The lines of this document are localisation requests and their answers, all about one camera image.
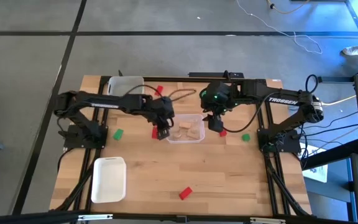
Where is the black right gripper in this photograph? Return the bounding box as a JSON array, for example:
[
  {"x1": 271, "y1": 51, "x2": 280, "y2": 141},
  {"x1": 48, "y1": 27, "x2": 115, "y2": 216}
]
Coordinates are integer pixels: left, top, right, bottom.
[{"x1": 200, "y1": 82, "x2": 233, "y2": 133}]

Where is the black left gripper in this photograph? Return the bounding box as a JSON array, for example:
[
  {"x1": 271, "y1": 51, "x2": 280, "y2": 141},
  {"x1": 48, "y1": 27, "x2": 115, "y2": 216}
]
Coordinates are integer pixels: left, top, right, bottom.
[{"x1": 142, "y1": 95, "x2": 176, "y2": 141}]

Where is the wooden block with round cutout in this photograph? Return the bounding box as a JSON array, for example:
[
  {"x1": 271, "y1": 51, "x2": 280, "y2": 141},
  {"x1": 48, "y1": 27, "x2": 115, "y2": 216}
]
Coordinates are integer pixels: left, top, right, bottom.
[{"x1": 187, "y1": 127, "x2": 201, "y2": 139}]

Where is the green wedge block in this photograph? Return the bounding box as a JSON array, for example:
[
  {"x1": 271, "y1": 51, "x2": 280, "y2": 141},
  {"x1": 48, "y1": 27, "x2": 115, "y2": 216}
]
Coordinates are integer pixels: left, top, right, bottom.
[{"x1": 112, "y1": 128, "x2": 125, "y2": 141}]

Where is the clear plastic bin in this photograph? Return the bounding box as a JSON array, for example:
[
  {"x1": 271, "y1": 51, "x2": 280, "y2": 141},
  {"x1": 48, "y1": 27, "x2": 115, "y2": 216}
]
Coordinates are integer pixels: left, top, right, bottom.
[{"x1": 165, "y1": 113, "x2": 206, "y2": 144}]

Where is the translucent white plastic bin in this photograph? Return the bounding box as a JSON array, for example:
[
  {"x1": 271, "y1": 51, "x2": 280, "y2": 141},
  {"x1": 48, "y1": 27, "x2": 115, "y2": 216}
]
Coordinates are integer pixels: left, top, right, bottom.
[{"x1": 106, "y1": 76, "x2": 145, "y2": 97}]

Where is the red triangular wedge block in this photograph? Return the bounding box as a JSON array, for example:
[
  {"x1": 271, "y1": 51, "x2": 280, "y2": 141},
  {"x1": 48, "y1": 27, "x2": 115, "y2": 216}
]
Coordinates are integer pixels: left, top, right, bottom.
[{"x1": 178, "y1": 186, "x2": 194, "y2": 201}]

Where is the white printed paper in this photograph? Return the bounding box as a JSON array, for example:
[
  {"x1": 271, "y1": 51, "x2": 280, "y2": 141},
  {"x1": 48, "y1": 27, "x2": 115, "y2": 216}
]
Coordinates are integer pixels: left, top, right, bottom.
[{"x1": 302, "y1": 144, "x2": 329, "y2": 184}]

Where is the black diagonal beam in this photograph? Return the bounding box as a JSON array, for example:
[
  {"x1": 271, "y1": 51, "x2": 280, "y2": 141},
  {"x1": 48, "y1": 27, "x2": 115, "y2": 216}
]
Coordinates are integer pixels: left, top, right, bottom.
[{"x1": 300, "y1": 138, "x2": 358, "y2": 170}]

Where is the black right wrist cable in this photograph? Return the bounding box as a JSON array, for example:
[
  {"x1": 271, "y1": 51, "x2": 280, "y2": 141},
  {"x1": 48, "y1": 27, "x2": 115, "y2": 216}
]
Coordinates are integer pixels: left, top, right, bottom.
[{"x1": 224, "y1": 91, "x2": 281, "y2": 134}]

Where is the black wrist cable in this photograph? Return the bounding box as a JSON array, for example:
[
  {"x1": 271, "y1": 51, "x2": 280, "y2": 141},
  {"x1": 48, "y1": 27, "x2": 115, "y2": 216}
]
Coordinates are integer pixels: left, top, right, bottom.
[
  {"x1": 224, "y1": 91, "x2": 281, "y2": 134},
  {"x1": 166, "y1": 88, "x2": 198, "y2": 103}
]

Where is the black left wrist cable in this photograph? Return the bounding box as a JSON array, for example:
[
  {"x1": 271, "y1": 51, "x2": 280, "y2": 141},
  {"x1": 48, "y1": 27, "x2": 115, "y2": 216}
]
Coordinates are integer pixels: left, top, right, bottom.
[{"x1": 166, "y1": 88, "x2": 198, "y2": 103}]

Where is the black aluminium table frame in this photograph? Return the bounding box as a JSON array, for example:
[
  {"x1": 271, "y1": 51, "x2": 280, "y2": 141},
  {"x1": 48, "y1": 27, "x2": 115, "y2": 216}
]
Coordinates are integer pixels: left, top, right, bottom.
[{"x1": 50, "y1": 75, "x2": 312, "y2": 217}]

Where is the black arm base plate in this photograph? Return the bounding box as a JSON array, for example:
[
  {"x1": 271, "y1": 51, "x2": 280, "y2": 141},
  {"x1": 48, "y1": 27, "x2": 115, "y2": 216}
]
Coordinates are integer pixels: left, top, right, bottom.
[
  {"x1": 257, "y1": 128, "x2": 302, "y2": 154},
  {"x1": 63, "y1": 124, "x2": 109, "y2": 149}
]

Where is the white floor cable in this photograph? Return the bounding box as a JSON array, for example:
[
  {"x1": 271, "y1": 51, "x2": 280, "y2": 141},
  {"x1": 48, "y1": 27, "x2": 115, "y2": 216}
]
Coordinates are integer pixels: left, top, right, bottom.
[{"x1": 236, "y1": 0, "x2": 323, "y2": 55}]

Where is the silver metal bracket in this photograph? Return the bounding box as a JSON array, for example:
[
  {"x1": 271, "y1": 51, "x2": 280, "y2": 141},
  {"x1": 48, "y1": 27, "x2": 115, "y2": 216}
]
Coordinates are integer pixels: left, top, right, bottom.
[
  {"x1": 77, "y1": 213, "x2": 114, "y2": 222},
  {"x1": 249, "y1": 217, "x2": 287, "y2": 224}
]

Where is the orange floor cable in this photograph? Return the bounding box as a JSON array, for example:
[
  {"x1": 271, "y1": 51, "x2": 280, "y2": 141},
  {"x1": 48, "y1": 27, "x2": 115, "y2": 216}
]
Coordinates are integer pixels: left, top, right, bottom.
[{"x1": 265, "y1": 0, "x2": 310, "y2": 15}]

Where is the yellow power cable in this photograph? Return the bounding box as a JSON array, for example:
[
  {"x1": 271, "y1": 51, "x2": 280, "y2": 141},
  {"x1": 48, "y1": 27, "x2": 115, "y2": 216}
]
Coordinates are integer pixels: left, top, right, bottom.
[{"x1": 320, "y1": 95, "x2": 357, "y2": 107}]

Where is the beige floor cable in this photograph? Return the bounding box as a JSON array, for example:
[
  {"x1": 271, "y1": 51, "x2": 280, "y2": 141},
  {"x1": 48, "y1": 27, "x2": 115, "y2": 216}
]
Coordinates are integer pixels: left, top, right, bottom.
[{"x1": 305, "y1": 114, "x2": 358, "y2": 155}]

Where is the black frame beam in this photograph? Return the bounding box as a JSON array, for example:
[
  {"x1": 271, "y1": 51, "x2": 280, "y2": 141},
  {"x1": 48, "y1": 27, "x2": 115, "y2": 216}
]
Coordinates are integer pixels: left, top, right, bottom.
[{"x1": 0, "y1": 210, "x2": 358, "y2": 224}]

